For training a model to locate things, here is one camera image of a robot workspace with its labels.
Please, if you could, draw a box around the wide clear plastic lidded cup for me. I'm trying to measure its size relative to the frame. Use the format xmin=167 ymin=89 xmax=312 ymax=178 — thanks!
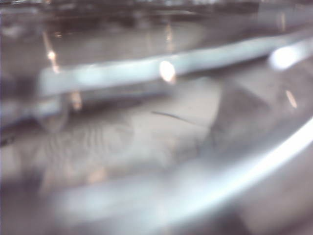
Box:
xmin=0 ymin=0 xmax=313 ymax=235

